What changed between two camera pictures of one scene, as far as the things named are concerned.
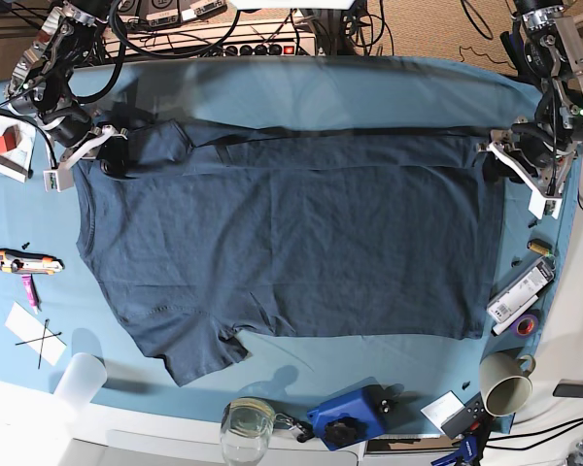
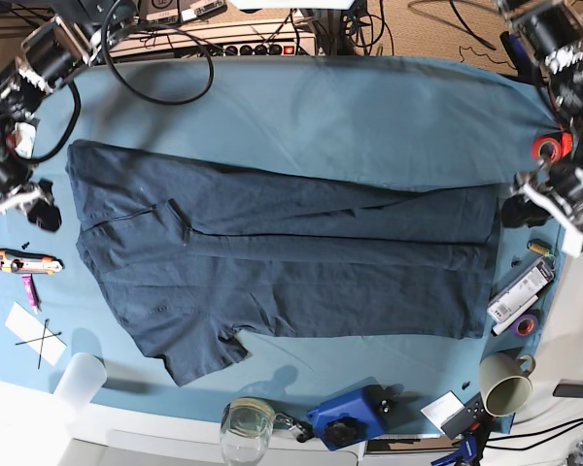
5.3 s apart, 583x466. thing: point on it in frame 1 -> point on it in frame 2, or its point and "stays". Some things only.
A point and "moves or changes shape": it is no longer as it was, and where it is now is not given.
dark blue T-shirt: x=207 y=236 moves or changes shape
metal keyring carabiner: x=300 y=429 stays
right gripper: x=543 y=183 -> x=565 y=191
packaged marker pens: x=527 y=286 stays
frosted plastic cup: x=82 y=379 stays
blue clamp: x=466 y=451 stays
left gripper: x=106 y=143 -> x=46 y=214
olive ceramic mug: x=505 y=382 stays
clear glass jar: x=245 y=432 stays
